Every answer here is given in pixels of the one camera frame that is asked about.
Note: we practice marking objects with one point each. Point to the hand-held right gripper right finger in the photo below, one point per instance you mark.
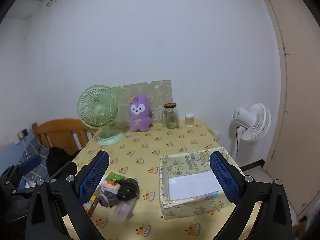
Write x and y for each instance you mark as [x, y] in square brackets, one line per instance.
[225, 177]

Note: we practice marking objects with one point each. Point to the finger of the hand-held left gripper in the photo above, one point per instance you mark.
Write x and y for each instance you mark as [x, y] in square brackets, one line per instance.
[30, 163]

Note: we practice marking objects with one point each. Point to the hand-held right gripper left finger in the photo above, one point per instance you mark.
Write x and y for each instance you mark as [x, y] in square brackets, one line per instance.
[96, 175]

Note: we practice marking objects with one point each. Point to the green orange packet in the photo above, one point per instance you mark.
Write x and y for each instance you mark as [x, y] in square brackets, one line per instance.
[115, 177]

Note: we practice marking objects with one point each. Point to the tissue pack with orange print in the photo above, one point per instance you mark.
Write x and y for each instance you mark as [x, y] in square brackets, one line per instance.
[111, 187]

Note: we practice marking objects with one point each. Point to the grey cloth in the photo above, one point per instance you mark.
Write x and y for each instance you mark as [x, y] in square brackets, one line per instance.
[108, 198]

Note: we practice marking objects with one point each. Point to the yellow brown packet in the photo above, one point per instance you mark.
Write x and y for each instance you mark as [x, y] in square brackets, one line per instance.
[91, 206]

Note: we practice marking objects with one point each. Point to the printed fabric storage box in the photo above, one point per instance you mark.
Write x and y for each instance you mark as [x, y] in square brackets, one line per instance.
[190, 207]

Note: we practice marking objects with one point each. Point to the blue plaid blanket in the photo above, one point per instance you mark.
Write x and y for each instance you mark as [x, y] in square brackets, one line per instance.
[37, 150]

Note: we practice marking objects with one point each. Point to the white cloth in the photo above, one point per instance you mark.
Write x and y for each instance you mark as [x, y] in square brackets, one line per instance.
[26, 183]

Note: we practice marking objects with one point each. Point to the black garment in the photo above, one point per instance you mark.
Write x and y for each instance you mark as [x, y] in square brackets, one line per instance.
[58, 158]

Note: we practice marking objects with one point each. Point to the white sheet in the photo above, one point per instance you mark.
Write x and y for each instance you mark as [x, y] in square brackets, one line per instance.
[192, 185]

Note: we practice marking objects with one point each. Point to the clear plastic packet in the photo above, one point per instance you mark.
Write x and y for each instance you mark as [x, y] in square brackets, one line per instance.
[122, 211]

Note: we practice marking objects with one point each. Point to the wooden chair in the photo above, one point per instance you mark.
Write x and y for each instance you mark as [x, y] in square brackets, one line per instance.
[60, 127]

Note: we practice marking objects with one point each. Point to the yellow printed tablecloth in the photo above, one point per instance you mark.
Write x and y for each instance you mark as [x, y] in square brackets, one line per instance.
[150, 150]

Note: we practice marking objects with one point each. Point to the white standing fan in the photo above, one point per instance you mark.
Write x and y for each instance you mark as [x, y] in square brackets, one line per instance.
[257, 122]

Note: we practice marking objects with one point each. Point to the green desk fan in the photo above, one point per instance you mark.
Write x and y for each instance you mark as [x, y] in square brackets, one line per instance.
[97, 110]

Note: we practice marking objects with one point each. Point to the clear cotton swab container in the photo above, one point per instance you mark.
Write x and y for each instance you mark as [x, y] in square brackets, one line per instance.
[189, 120]

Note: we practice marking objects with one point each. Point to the purple plush bunny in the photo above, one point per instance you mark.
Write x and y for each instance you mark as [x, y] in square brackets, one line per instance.
[140, 120]

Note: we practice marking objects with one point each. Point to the glass jar with dark lid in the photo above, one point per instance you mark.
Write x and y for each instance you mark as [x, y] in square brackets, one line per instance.
[171, 117]

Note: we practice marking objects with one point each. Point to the olive printed board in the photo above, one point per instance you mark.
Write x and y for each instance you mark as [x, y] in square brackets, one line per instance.
[160, 92]

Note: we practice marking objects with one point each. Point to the beige door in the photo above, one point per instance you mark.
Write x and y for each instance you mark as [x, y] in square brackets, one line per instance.
[300, 105]

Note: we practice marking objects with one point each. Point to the wall socket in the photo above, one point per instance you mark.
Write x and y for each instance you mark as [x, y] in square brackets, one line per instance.
[23, 133]

